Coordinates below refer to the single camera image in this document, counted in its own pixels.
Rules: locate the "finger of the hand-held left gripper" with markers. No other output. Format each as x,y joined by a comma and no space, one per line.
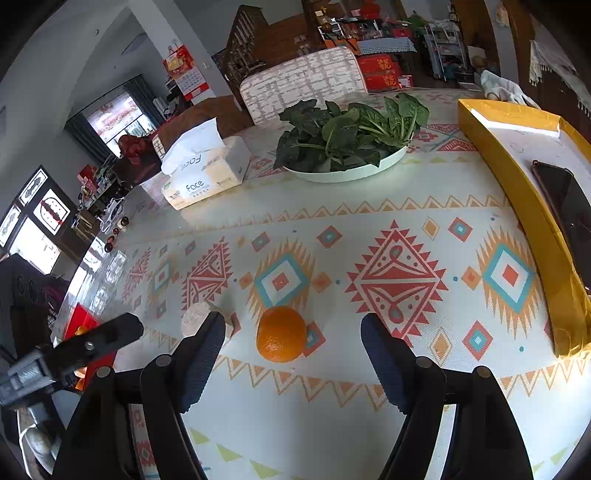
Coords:
108,334

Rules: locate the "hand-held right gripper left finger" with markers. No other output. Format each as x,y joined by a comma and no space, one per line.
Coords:
198,374

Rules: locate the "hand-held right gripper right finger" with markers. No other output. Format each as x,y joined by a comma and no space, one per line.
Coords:
383,364

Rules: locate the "red box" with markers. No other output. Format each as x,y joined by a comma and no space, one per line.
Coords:
78,318

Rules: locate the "white tissue box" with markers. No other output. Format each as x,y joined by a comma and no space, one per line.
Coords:
207,175

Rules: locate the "yellow cardboard box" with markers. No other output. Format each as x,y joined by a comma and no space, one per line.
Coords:
521,203

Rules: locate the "window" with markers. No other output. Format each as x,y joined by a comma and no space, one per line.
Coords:
115,117

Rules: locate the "white plate of spinach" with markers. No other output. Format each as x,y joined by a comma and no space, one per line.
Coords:
341,131

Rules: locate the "black smartphone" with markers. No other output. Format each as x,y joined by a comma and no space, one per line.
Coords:
565,203

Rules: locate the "red gift boxes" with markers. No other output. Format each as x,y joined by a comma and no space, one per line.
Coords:
379,71

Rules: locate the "patterned chair back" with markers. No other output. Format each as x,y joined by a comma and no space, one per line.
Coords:
300,81

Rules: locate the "white metal rack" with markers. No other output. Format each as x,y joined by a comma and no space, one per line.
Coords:
444,50

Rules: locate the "wooden staircase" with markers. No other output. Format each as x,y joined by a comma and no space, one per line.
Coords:
244,41

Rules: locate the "cluttered wooden table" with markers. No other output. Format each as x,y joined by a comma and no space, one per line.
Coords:
369,32

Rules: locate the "hanging white cloth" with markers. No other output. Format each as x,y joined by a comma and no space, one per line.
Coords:
554,69

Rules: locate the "framed wall pictures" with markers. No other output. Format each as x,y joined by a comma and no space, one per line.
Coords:
41,207

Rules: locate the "red wall calendar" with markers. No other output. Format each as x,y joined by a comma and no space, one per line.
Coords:
183,69

